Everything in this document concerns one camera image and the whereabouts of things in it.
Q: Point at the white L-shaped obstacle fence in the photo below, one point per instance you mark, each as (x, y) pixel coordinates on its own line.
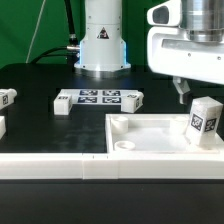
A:
(207, 164)

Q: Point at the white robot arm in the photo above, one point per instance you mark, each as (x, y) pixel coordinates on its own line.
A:
(102, 50)

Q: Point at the white fiducial tag sheet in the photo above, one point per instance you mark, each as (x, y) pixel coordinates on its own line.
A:
(96, 96)

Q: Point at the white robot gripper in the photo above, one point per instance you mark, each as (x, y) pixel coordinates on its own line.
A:
(186, 40)

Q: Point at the white square tabletop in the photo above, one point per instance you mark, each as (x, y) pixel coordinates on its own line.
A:
(153, 133)

